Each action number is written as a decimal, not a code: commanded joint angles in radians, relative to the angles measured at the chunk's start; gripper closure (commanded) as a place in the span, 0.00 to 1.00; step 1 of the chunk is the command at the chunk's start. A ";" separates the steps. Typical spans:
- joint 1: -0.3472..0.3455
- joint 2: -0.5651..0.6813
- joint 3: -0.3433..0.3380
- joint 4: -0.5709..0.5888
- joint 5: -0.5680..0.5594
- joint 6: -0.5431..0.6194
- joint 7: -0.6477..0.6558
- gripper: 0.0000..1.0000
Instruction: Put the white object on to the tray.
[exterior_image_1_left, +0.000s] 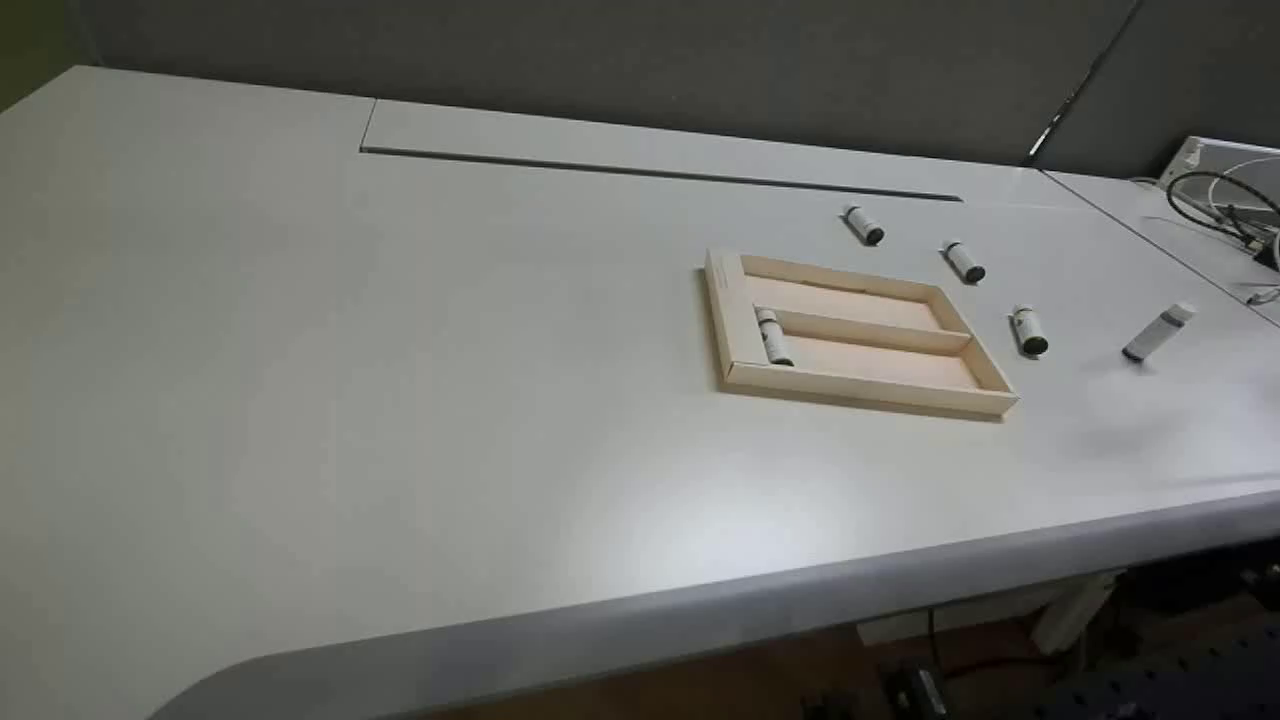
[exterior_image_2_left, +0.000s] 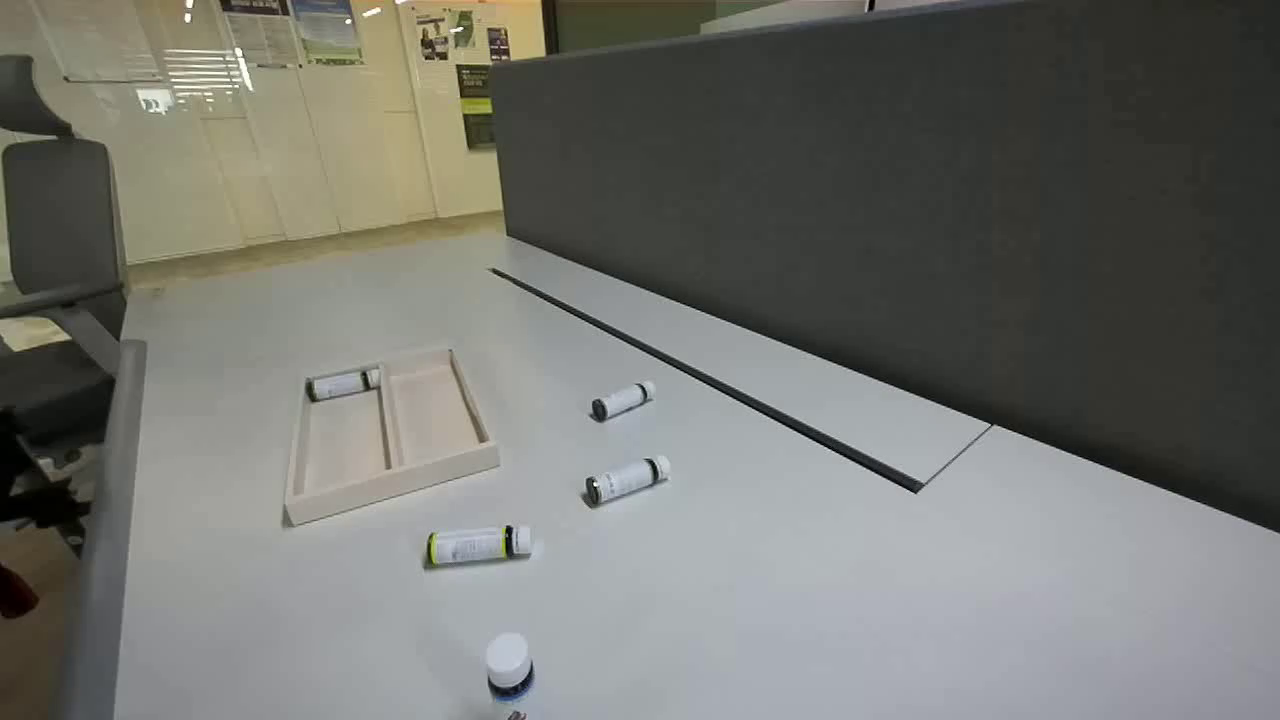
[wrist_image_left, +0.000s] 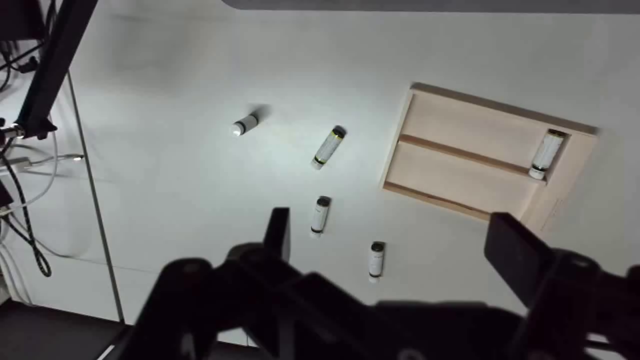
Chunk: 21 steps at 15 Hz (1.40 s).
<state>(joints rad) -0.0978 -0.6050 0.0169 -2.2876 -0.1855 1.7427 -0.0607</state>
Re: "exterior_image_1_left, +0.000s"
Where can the black perforated board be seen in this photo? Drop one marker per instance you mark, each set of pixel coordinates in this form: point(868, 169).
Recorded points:
point(1175, 672)

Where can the light wooden frame tray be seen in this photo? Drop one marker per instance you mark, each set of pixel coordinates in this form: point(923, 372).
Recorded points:
point(727, 334)

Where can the white box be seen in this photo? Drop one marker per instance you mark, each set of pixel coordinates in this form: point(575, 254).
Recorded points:
point(1197, 150)

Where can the white cylinder with black end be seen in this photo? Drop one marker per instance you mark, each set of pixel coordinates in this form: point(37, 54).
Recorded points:
point(773, 337)
point(863, 222)
point(962, 262)
point(1026, 329)

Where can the small white object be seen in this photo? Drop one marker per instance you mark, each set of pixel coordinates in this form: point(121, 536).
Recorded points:
point(1262, 298)

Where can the small black object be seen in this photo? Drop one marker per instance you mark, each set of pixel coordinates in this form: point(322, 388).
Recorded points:
point(917, 689)

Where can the white table leg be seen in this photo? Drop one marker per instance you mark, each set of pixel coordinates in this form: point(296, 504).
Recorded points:
point(1073, 614)

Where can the small grey cylinder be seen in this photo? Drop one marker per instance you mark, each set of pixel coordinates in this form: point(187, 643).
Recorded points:
point(1154, 334)

